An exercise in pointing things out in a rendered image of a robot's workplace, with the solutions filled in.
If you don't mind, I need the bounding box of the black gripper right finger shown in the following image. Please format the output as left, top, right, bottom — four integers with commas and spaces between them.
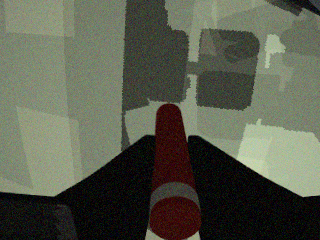
188, 135, 320, 240

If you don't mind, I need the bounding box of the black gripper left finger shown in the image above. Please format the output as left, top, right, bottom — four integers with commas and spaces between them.
0, 135, 156, 240

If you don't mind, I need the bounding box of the dark red peg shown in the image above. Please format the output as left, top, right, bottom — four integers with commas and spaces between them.
149, 104, 201, 240

